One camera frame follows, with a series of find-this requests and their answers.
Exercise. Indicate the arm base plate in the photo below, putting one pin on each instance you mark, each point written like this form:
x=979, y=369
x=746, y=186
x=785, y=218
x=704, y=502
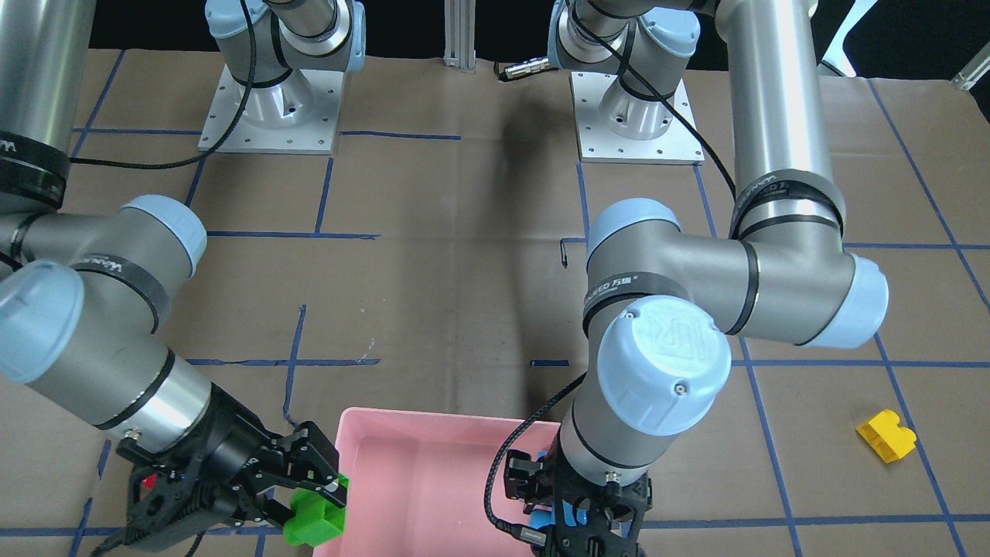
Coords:
x=615, y=127
x=298, y=116

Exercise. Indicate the yellow toy block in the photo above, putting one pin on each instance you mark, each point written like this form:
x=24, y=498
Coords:
x=886, y=436

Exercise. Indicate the green toy block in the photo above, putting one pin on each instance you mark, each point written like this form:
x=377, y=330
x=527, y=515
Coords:
x=316, y=520

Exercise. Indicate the aluminium frame post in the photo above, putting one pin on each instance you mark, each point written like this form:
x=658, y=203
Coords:
x=459, y=52

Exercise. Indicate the metal cable connector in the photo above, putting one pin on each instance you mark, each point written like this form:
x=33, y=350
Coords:
x=523, y=69

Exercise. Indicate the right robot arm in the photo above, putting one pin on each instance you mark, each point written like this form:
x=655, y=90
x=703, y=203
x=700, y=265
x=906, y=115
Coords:
x=81, y=306

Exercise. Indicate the pink plastic box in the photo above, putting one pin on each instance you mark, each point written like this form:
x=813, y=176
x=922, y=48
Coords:
x=416, y=484

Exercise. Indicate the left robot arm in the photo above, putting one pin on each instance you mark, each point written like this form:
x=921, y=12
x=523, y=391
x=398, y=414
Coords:
x=661, y=304

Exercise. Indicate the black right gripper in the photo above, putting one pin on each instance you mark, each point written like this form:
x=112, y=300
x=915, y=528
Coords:
x=230, y=442

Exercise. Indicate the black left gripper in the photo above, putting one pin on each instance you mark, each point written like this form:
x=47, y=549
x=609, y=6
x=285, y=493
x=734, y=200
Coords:
x=520, y=477

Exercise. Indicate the blue toy block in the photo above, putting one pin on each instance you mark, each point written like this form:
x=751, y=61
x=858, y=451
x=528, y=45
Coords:
x=557, y=495

